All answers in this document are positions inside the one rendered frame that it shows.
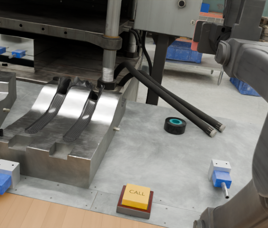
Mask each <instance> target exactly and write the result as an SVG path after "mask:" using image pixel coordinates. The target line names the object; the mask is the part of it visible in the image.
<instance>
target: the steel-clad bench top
mask: <svg viewBox="0 0 268 228"><path fill-rule="evenodd" d="M43 87H44V85H40V84H34V83H29V82H24V81H18V80H16V93H17V99H16V100H15V102H14V104H13V106H12V107H11V109H10V112H9V113H8V114H7V116H6V118H5V120H4V122H3V123H2V125H1V127H0V129H3V130H4V129H5V128H6V127H7V126H9V125H11V124H12V123H14V122H15V121H16V120H18V119H19V118H21V117H22V116H24V115H25V114H26V113H28V112H29V111H30V110H31V108H32V106H33V105H34V103H35V101H36V100H37V98H38V96H39V94H40V92H41V90H42V89H43ZM209 116H211V115H209ZM168 117H177V118H181V119H183V120H184V121H185V122H186V129H185V132H184V133H183V134H181V135H175V134H170V133H168V132H166V131H165V130H164V124H165V119H166V118H168ZM211 117H212V118H214V119H215V120H217V121H219V122H220V123H222V124H223V125H225V129H224V131H223V132H220V131H219V130H217V129H216V128H214V127H212V126H211V125H209V124H208V123H207V124H208V125H209V126H211V127H212V128H213V129H214V130H216V131H217V133H216V135H215V136H214V137H211V136H209V135H208V134H207V133H205V132H204V131H203V130H201V129H200V128H199V127H198V126H196V125H195V124H194V123H193V122H191V121H190V120H189V119H187V118H186V117H185V116H184V115H182V114H181V113H180V112H178V111H177V110H176V109H172V108H167V107H162V106H156V105H151V104H144V103H139V102H134V101H129V100H127V101H126V108H125V113H124V116H123V118H122V120H121V122H120V124H119V126H118V128H120V130H119V131H116V132H115V134H114V136H113V138H112V140H111V142H110V145H109V147H108V149H107V151H106V153H105V155H104V157H103V159H102V161H101V163H100V166H99V168H98V170H97V172H96V174H95V176H94V178H93V180H92V182H91V185H90V187H89V188H88V189H86V188H81V187H77V186H73V185H67V184H63V183H58V182H54V181H49V180H44V179H39V178H35V177H30V176H25V175H20V181H19V182H18V184H17V185H16V186H15V187H14V188H13V189H10V188H8V189H7V190H6V191H5V192H6V193H11V194H15V195H20V196H25V197H29V198H33V199H38V200H43V201H47V202H52V203H56V204H62V205H66V206H70V207H74V208H79V209H84V210H89V211H93V212H97V213H101V214H107V215H111V216H116V217H120V218H124V219H130V220H134V221H138V222H142V223H148V224H152V225H157V226H161V227H165V228H193V222H194V221H195V220H199V219H200V215H201V213H202V212H203V211H204V210H205V209H206V208H207V207H213V208H216V207H218V206H220V205H223V204H225V203H226V202H228V201H229V200H230V199H231V198H232V197H233V196H235V195H236V194H237V193H238V192H239V191H240V190H241V189H242V188H243V187H244V186H246V185H247V184H248V183H249V181H250V180H251V179H252V158H253V153H254V150H255V147H256V144H257V141H258V138H259V135H260V133H261V130H262V127H263V125H261V124H256V123H249V122H244V121H239V120H234V119H227V118H222V117H216V116H211ZM205 123H206V122H205ZM212 159H215V160H221V161H227V162H229V163H230V166H231V171H230V177H231V180H232V182H231V185H230V188H229V189H227V190H228V193H229V197H230V198H229V199H225V197H224V193H223V190H222V188H220V187H214V184H213V182H212V181H209V177H208V171H209V168H210V164H211V160H212ZM127 183H129V184H133V185H139V186H143V187H148V188H150V190H151V191H153V192H154V194H153V201H152V207H151V214H150V218H149V219H145V218H139V217H135V216H131V215H126V214H121V213H117V212H116V207H117V204H118V201H119V197H120V194H121V191H122V188H123V185H127Z"/></svg>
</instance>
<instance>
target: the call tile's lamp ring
mask: <svg viewBox="0 0 268 228"><path fill-rule="evenodd" d="M125 188H126V185H124V186H123V189H122V192H121V195H120V199H119V202H118V204H117V206H119V207H124V208H128V209H134V210H138V211H142V212H147V213H150V211H151V205H152V199H153V191H150V193H151V194H150V199H149V204H148V210H145V209H139V208H135V207H131V206H127V205H122V204H121V201H122V198H123V195H124V191H125Z"/></svg>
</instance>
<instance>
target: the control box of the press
mask: <svg viewBox="0 0 268 228"><path fill-rule="evenodd" d="M201 4H202V0H137V3H136V9H134V15H133V19H134V29H136V30H142V31H143V34H142V39H141V46H142V50H143V52H144V54H145V56H146V59H147V61H148V66H149V75H150V76H151V77H152V78H153V79H154V80H155V81H156V82H157V83H159V84H160V85H161V83H162V78H163V71H164V66H165V61H166V55H167V50H168V47H169V46H170V45H171V44H172V43H173V42H174V41H175V40H176V39H177V38H180V37H185V38H193V35H194V30H195V25H196V21H197V20H198V19H199V15H200V10H201ZM146 32H147V33H149V34H151V36H152V38H153V40H154V43H155V45H156V48H155V54H154V60H153V66H152V63H151V59H150V57H149V55H148V53H147V51H146V48H145V37H146ZM158 99H159V96H158V95H156V94H155V93H154V92H152V91H151V90H150V89H149V88H148V92H147V98H146V104H149V105H156V106H157V105H158Z"/></svg>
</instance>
